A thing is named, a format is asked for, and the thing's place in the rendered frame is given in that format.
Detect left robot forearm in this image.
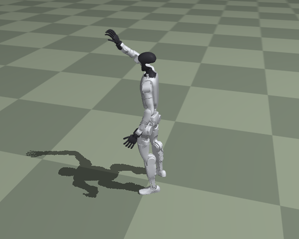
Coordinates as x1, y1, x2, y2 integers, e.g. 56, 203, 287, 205
135, 109, 151, 136

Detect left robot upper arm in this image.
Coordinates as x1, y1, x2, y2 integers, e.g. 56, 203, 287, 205
142, 81, 154, 116

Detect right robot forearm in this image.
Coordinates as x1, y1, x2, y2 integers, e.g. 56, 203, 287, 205
121, 43, 140, 58

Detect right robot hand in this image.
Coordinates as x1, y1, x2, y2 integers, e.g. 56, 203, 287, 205
105, 29, 122, 50

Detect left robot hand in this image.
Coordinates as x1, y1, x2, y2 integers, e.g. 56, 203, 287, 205
123, 128, 142, 149

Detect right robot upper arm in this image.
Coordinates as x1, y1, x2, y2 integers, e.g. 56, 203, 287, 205
134, 55, 155, 71

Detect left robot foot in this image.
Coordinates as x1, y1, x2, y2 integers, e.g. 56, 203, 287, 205
139, 185, 160, 195

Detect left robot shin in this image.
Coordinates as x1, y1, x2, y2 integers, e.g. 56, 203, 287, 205
144, 157, 156, 189

